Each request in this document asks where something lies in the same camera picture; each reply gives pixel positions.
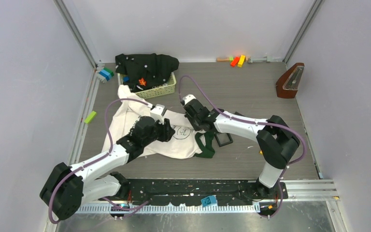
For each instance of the lime green block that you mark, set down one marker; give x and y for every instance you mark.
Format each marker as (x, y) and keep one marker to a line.
(90, 117)

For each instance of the yellow-green perforated basket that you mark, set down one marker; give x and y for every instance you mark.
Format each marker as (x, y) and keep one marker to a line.
(155, 89)

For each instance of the white and green t-shirt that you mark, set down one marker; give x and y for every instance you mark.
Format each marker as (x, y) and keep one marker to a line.
(185, 143)

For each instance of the teal block on rail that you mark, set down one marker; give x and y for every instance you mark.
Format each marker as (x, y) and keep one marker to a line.
(208, 201)

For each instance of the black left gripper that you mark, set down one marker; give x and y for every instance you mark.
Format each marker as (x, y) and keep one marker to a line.
(166, 131)

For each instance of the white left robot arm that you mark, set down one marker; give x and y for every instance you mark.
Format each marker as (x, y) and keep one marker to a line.
(69, 187)

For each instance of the black garment in basket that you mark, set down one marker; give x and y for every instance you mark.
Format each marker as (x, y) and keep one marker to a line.
(161, 65)

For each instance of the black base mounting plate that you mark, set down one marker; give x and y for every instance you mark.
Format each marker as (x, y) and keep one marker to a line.
(190, 192)

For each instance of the brown wooden metronome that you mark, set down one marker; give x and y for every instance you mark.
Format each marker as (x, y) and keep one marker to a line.
(287, 85)

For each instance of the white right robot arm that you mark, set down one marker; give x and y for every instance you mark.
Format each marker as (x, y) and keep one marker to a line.
(276, 140)

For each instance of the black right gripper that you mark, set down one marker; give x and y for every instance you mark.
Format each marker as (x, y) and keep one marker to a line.
(196, 128)

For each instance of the wooden block at wall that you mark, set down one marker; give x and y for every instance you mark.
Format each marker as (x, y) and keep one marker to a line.
(222, 59)

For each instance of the blue and green block stack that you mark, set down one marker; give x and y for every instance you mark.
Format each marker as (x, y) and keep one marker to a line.
(105, 75)

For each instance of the black square display box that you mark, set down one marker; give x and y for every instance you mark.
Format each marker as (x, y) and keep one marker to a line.
(223, 139)

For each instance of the orange block at wall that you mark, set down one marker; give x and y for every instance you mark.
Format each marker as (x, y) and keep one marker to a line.
(235, 61)

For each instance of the yellow block at wall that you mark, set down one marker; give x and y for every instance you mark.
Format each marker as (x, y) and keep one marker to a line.
(241, 61)

